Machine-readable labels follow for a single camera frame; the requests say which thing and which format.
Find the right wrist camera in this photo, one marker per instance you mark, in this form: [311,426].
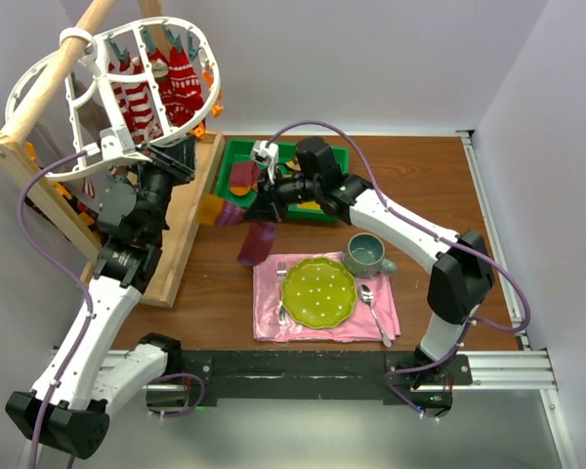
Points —
[266,153]

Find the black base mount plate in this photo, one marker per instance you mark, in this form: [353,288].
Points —
[210,376]

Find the yellow monster sock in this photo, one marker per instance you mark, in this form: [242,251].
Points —
[289,167]

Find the black argyle sock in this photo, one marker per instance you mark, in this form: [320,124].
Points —
[86,214]

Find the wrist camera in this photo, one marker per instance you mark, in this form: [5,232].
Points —
[266,153]
[116,145]

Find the silver fork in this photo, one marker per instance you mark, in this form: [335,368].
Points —
[281,272]

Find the red patterned sock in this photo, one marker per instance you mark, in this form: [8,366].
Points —
[179,86]

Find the wooden hanger stand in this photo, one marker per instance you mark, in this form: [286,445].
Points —
[26,103]

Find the green scalloped plate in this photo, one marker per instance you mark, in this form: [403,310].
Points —
[319,293]

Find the purple yellow striped sock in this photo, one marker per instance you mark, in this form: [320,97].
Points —
[244,177]

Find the white round sock hanger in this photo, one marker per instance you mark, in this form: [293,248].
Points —
[96,59]

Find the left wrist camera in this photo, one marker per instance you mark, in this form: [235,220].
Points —
[116,145]

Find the red white striped sock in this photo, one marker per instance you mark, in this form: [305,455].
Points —
[137,110]

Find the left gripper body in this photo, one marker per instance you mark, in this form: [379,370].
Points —
[155,184]

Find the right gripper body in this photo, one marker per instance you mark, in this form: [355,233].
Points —
[300,187]

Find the teal ceramic mug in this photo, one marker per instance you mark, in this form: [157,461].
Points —
[365,256]

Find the silver spoon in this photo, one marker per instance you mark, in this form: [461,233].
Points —
[366,296]

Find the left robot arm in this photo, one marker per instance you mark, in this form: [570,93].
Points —
[70,405]

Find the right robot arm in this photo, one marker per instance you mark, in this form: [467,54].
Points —
[460,276]

